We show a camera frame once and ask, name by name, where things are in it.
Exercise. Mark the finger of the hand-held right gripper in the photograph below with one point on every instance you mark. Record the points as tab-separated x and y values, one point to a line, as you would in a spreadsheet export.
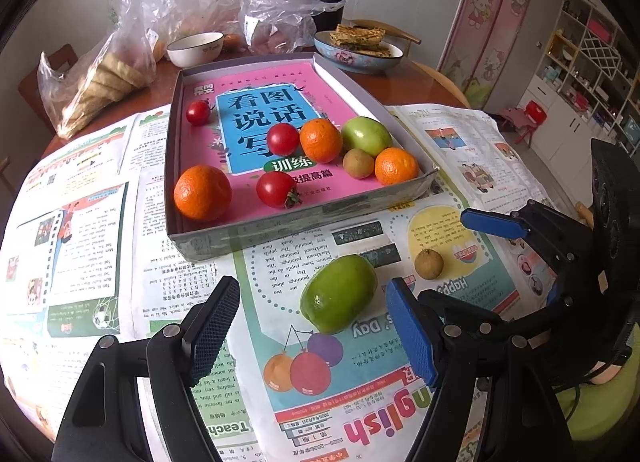
465	309
492	224

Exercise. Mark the pile of fried pancakes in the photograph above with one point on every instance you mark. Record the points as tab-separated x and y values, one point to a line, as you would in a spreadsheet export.
357	34

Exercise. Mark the brown longan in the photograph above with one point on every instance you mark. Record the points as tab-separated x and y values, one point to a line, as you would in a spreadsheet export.
429	262
358	163

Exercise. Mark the newspaper with green border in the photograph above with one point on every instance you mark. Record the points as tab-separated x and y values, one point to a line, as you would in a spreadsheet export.
360	367

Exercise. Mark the green apple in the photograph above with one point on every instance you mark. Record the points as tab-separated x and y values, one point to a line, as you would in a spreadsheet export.
366	135
339	294

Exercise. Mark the person's right forearm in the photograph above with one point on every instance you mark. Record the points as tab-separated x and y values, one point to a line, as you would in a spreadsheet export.
600	417

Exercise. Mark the grey cardboard box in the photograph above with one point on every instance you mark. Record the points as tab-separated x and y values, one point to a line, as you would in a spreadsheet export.
250	237

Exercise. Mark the newspaper sheet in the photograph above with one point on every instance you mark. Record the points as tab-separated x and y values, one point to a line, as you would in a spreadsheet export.
450	141
90	242

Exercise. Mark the white shelving cabinet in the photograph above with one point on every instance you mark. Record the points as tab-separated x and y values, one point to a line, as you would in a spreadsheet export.
590	66

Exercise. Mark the pink child chair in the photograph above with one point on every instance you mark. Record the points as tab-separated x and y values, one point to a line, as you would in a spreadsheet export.
510	116

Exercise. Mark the clear plastic bag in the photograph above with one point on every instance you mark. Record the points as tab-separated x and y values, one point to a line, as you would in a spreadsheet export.
285	1
165	1
60	81

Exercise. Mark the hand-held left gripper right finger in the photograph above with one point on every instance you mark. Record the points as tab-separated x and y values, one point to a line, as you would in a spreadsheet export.
412	337

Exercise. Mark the red tomato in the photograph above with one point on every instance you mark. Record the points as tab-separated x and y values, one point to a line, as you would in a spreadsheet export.
275	189
283	139
198	112

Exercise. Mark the blue patterned bowl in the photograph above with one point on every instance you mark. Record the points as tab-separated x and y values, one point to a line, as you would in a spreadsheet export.
360	61

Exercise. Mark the orange mandarin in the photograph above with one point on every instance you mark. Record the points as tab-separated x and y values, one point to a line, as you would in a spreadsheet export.
396	165
202	193
320	140

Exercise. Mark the red child chair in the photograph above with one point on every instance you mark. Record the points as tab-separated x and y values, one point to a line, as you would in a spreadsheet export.
534	112

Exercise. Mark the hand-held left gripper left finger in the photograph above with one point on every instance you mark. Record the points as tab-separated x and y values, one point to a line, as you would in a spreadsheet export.
215	327

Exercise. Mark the pink cartoon fabric wardrobe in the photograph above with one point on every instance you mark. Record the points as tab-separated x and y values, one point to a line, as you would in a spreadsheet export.
490	16

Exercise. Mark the white bowl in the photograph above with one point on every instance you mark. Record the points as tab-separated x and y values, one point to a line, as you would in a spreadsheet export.
192	54

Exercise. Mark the stack of flatbreads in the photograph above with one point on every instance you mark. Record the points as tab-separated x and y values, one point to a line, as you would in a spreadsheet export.
110	76

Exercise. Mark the wooden chair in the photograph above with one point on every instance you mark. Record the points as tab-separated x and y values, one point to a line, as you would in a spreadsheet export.
35	86
400	31
445	84

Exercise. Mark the pink exercise book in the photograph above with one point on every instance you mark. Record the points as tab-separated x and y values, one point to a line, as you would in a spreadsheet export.
250	106

